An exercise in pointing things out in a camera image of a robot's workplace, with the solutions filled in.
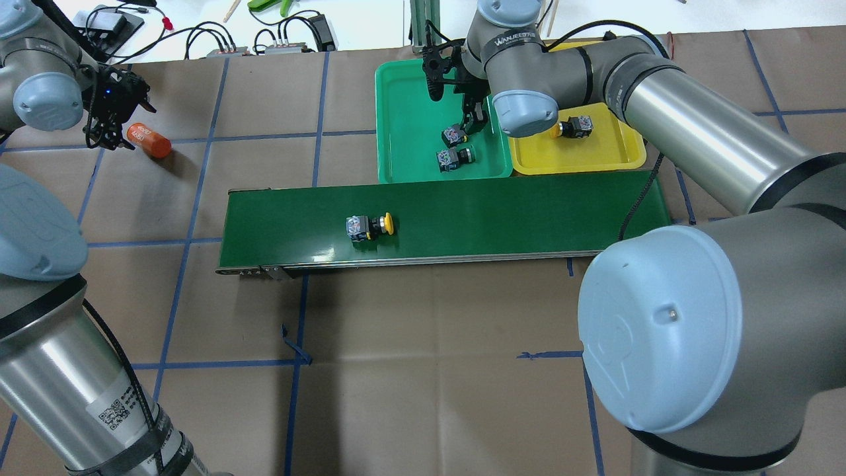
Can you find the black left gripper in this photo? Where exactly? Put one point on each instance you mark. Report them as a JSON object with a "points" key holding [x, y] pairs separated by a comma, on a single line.
{"points": [[116, 88]]}

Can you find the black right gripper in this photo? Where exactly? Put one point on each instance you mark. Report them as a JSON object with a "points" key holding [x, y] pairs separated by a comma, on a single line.
{"points": [[474, 107]]}

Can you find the green push button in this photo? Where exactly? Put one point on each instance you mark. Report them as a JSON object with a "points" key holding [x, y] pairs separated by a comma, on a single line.
{"points": [[453, 136], [453, 158]]}

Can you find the orange cylinder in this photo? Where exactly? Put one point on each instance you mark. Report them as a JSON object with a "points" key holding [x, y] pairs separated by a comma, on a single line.
{"points": [[152, 143]]}

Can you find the yellow push button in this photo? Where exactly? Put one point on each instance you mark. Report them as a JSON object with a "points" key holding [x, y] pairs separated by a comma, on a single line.
{"points": [[361, 228], [575, 127]]}

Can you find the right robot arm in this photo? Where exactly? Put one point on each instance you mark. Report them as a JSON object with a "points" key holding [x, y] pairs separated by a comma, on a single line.
{"points": [[706, 342]]}

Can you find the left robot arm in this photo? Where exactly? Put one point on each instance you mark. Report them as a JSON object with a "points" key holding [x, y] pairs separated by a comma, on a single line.
{"points": [[63, 371]]}

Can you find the green plastic tray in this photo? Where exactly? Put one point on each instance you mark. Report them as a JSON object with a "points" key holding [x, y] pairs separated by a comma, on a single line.
{"points": [[409, 130]]}

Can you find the yellow plastic tray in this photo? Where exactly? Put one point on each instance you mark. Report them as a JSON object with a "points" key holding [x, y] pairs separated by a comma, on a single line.
{"points": [[610, 146]]}

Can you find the green reach grabber tool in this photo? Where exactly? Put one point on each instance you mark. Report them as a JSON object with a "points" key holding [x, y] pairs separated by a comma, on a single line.
{"points": [[285, 7]]}

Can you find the black power adapter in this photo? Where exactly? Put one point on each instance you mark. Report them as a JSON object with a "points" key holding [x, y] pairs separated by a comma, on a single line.
{"points": [[324, 37]]}

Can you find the green conveyor belt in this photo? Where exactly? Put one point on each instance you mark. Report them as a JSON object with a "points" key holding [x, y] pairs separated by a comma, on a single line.
{"points": [[282, 233]]}

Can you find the aluminium frame post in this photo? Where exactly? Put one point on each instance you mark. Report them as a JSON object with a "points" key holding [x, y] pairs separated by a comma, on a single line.
{"points": [[424, 25]]}

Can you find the relay module with wires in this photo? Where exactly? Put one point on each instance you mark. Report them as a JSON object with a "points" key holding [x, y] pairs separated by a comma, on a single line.
{"points": [[261, 50]]}

